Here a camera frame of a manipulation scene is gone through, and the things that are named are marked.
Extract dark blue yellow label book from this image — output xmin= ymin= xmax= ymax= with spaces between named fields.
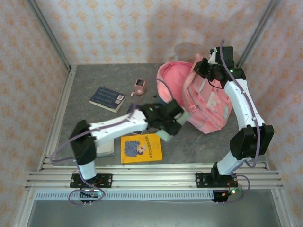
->
xmin=126 ymin=103 xmax=144 ymax=114

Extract pale grey-green pencil case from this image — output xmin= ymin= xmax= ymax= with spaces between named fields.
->
xmin=156 ymin=109 xmax=193 ymax=143

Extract pink pencil sharpener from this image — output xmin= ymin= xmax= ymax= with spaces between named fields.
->
xmin=131 ymin=79 xmax=147 ymax=97

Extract yellow cartoon cover book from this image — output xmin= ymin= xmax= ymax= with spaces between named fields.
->
xmin=120 ymin=133 xmax=163 ymax=165

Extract pink backpack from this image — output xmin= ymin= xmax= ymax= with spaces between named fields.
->
xmin=156 ymin=53 xmax=232 ymax=135

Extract dark blue QR code book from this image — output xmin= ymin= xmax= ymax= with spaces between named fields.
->
xmin=89 ymin=86 xmax=126 ymax=114

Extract white grey book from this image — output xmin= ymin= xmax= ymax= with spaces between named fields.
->
xmin=96 ymin=138 xmax=116 ymax=158

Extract small circuit board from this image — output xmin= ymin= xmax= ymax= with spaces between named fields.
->
xmin=79 ymin=189 xmax=105 ymax=199
xmin=221 ymin=188 xmax=243 ymax=198

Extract grey metal panel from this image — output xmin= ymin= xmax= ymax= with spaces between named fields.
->
xmin=26 ymin=200 xmax=282 ymax=227

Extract slanted aluminium frame post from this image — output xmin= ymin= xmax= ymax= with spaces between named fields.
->
xmin=25 ymin=0 xmax=72 ymax=71
xmin=236 ymin=0 xmax=283 ymax=69

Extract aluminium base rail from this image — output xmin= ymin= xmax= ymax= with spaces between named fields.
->
xmin=25 ymin=163 xmax=284 ymax=191

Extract white slotted cable duct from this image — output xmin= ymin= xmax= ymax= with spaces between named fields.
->
xmin=35 ymin=191 xmax=215 ymax=201

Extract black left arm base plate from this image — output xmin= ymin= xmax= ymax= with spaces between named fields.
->
xmin=71 ymin=173 xmax=113 ymax=189

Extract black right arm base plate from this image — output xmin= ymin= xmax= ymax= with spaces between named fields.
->
xmin=196 ymin=172 xmax=215 ymax=189

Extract aluminium side rail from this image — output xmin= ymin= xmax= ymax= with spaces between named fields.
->
xmin=37 ymin=65 xmax=78 ymax=171

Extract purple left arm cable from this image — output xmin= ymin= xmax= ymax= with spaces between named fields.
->
xmin=50 ymin=78 xmax=175 ymax=207

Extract short aluminium frame post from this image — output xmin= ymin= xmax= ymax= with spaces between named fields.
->
xmin=271 ymin=189 xmax=296 ymax=227
xmin=13 ymin=189 xmax=36 ymax=227

